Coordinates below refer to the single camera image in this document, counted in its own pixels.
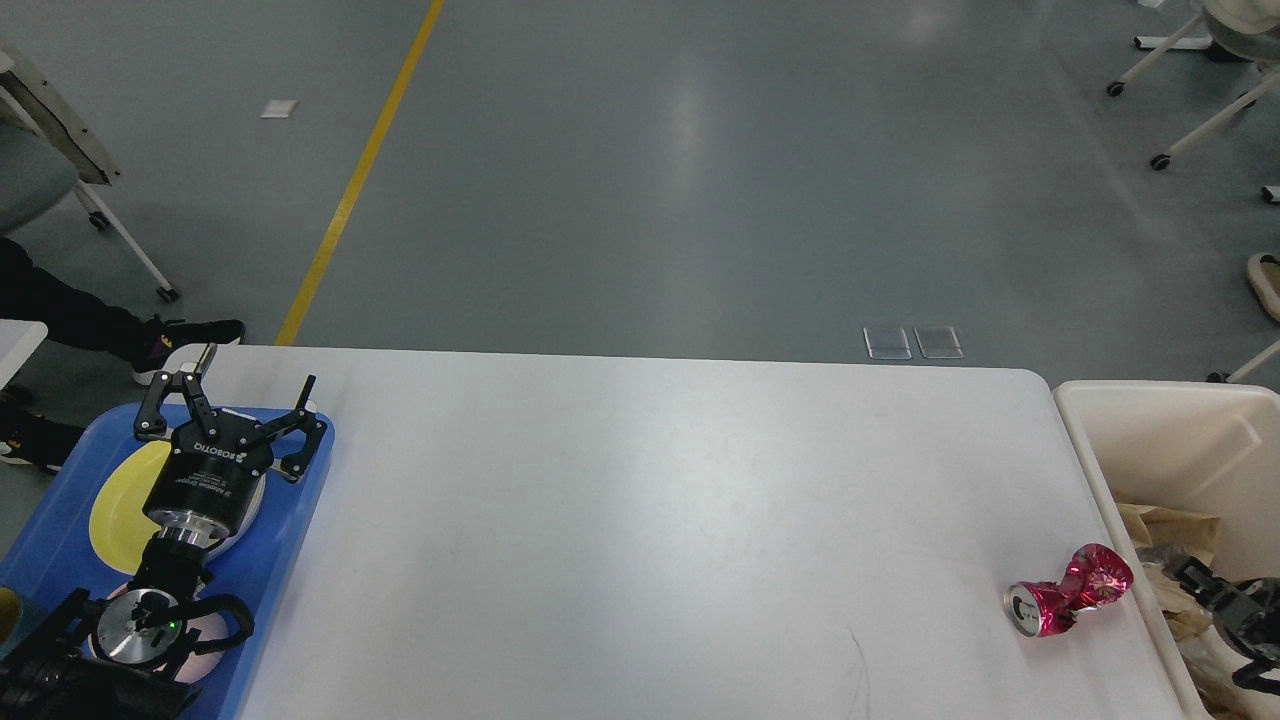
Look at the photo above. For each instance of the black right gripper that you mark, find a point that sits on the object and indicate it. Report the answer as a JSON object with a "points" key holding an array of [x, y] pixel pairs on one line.
{"points": [[1253, 627]]}

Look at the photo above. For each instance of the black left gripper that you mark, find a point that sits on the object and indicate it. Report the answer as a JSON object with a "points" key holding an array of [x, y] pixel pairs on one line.
{"points": [[210, 478]]}

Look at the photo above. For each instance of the foil tray with paper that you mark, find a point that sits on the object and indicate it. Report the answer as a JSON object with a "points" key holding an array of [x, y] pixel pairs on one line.
{"points": [[1190, 624]]}

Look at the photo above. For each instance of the brown paper bag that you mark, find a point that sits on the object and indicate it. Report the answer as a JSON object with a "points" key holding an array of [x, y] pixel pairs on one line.
{"points": [[1162, 536]]}

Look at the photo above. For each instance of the yellow plastic plate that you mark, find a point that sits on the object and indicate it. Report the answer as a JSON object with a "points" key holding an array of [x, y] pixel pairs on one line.
{"points": [[119, 528]]}

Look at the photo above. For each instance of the red object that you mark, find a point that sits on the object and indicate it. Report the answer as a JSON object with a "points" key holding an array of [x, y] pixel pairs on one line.
{"points": [[1095, 576]]}

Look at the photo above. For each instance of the green ribbed mug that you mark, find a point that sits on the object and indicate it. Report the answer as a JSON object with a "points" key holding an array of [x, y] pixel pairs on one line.
{"points": [[8, 615]]}

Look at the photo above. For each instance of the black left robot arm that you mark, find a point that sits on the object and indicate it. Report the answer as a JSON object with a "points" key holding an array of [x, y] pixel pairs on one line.
{"points": [[149, 576]]}

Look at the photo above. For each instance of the beige plastic bin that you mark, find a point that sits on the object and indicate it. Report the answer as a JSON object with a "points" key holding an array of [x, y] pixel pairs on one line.
{"points": [[1187, 446]]}

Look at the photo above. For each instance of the person in black clothes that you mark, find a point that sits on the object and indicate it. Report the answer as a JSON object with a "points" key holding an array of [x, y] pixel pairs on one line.
{"points": [[78, 319]]}

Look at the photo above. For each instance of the blue plastic tray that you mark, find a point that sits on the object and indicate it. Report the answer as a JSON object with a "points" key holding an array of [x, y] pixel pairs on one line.
{"points": [[53, 554]]}

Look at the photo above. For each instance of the white side table corner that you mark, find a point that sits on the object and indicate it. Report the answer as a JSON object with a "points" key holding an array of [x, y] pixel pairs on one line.
{"points": [[18, 341]]}

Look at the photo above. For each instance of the clear floor plate right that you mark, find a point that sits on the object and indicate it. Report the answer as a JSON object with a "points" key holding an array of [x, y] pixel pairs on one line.
{"points": [[938, 342]]}

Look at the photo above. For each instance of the clear floor plate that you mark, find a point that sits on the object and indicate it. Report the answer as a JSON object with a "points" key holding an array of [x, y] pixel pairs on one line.
{"points": [[887, 343], [938, 342]]}

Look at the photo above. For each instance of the clear floor plate left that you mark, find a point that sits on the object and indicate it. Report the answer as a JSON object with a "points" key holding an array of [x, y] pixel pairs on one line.
{"points": [[887, 343]]}

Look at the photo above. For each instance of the white chair base right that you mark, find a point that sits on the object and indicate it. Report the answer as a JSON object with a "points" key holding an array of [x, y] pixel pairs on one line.
{"points": [[1215, 72]]}

